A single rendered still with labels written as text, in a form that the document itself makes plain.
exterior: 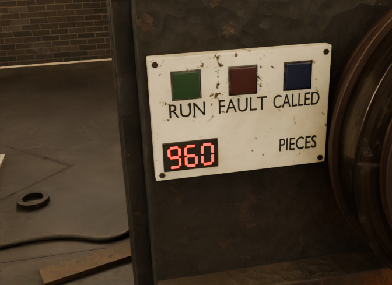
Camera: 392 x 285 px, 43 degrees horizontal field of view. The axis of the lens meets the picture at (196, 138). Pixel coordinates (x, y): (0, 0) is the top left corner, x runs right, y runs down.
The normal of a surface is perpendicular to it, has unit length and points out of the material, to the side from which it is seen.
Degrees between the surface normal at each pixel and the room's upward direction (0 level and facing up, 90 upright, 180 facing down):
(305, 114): 90
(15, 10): 90
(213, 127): 90
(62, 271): 0
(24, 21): 90
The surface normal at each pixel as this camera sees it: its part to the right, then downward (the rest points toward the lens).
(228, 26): 0.18, 0.35
